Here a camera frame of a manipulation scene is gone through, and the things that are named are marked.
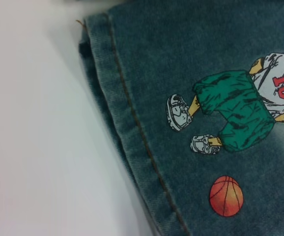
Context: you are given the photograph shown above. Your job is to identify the blue denim shorts with print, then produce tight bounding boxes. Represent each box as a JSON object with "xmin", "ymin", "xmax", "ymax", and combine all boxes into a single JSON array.
[{"xmin": 75, "ymin": 0, "xmax": 284, "ymax": 236}]

